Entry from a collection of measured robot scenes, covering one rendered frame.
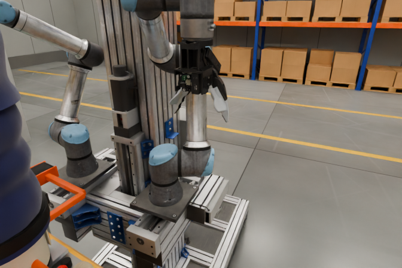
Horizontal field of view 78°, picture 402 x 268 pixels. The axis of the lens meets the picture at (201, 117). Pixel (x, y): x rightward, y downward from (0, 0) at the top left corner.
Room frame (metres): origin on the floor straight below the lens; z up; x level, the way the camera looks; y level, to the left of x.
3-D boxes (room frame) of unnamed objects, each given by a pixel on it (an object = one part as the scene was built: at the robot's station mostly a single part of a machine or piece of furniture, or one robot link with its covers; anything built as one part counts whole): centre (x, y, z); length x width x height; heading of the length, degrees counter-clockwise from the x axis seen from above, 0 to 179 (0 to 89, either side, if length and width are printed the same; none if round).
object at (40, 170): (0.85, 0.64, 1.18); 0.09 x 0.08 x 0.05; 151
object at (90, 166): (1.09, 0.61, 1.09); 0.15 x 0.15 x 0.10
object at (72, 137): (1.10, 0.61, 1.20); 0.13 x 0.12 x 0.14; 50
